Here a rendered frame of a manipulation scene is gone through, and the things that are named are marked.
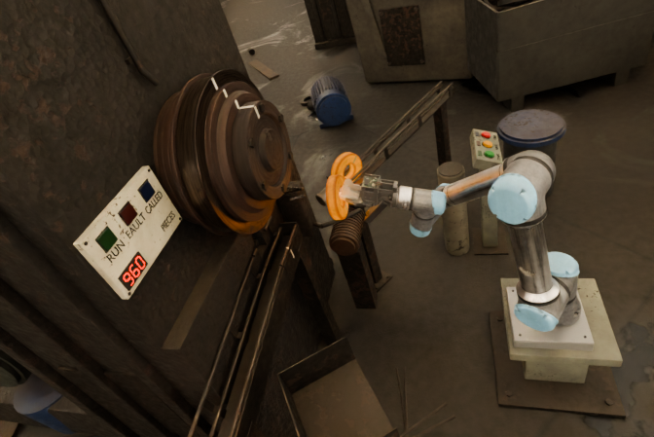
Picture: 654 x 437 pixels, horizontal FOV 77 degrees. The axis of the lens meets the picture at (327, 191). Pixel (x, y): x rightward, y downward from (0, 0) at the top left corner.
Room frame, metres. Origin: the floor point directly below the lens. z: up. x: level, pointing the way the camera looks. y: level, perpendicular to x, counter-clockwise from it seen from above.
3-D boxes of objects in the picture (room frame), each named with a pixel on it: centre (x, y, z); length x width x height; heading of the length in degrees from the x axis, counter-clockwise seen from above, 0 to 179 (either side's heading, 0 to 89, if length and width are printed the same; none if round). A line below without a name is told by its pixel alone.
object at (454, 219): (1.44, -0.56, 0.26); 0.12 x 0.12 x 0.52
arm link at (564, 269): (0.77, -0.61, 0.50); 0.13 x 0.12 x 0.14; 128
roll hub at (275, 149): (1.04, 0.13, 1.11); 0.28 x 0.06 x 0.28; 157
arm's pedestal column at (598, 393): (0.76, -0.62, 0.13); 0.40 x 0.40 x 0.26; 67
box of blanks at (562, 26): (2.83, -1.92, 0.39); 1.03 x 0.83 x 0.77; 82
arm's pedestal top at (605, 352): (0.76, -0.62, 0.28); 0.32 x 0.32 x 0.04; 67
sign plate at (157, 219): (0.80, 0.45, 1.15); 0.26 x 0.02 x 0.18; 157
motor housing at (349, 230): (1.33, -0.03, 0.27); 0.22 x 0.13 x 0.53; 157
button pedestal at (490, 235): (1.42, -0.72, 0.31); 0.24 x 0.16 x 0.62; 157
